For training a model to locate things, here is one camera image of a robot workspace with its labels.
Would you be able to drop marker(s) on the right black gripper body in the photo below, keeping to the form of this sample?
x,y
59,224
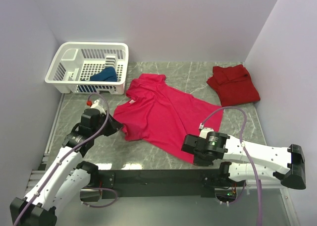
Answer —
x,y
200,160

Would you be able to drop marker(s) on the pink t shirt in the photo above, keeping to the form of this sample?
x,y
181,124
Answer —
x,y
163,115

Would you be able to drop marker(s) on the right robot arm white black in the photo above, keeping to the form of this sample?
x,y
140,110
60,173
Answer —
x,y
243,161

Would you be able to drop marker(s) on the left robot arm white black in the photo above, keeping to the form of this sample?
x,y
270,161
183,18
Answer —
x,y
68,174

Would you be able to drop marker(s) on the blue t shirt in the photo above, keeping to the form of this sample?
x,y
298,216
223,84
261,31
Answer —
x,y
108,74

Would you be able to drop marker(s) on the white plastic basket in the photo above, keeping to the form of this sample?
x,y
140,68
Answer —
x,y
75,62

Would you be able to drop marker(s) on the dark red folded t shirt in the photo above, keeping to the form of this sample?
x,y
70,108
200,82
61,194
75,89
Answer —
x,y
233,85

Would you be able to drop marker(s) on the black base beam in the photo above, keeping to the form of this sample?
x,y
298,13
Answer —
x,y
162,182

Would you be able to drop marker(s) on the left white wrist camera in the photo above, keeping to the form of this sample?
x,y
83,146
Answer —
x,y
98,104

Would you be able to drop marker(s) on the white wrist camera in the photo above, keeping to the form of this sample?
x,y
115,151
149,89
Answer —
x,y
204,131
98,104

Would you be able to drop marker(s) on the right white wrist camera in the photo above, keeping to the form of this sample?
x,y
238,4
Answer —
x,y
204,131

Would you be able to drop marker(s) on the aluminium rail frame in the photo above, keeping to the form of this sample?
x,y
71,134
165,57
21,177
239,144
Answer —
x,y
226,197

